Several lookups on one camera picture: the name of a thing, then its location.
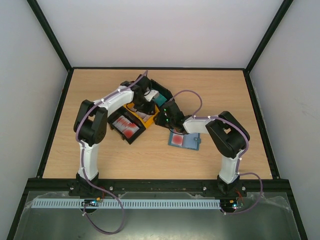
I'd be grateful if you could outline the black bin with red cards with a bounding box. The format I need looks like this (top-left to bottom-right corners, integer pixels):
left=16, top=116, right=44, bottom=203
left=107, top=107, right=146, bottom=145

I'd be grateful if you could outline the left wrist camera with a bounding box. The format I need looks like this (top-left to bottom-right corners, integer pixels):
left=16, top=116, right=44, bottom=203
left=144, top=89, right=159, bottom=102

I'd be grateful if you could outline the white slotted cable duct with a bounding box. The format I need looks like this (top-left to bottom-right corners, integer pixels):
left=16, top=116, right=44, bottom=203
left=27, top=198, right=221, bottom=210

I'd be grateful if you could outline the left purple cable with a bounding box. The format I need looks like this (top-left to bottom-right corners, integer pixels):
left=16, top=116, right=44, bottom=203
left=75, top=69, right=150, bottom=235

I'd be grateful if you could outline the black bin with teal cards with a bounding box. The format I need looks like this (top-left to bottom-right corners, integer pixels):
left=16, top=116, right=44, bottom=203
left=150, top=79, right=173, bottom=102

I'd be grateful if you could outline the white floral card stack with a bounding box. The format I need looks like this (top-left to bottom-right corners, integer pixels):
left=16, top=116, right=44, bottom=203
left=135, top=111, right=154, bottom=122

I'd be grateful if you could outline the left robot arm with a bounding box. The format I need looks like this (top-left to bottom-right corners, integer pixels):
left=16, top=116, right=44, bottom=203
left=73, top=71, right=158, bottom=182

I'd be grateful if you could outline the yellow bin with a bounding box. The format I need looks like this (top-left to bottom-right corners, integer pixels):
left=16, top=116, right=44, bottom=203
left=123, top=103, right=160, bottom=129

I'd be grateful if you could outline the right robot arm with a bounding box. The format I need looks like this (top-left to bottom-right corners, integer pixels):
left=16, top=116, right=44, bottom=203
left=154, top=101, right=250, bottom=196

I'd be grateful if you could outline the teal card stack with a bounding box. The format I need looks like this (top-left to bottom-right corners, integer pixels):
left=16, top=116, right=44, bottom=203
left=153, top=93, right=167, bottom=107

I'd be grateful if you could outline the black metal frame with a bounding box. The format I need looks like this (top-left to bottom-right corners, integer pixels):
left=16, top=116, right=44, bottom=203
left=7, top=0, right=308, bottom=240

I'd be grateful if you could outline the teal card holder wallet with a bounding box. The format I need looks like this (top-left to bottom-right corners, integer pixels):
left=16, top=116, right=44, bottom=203
left=168, top=129, right=202, bottom=151

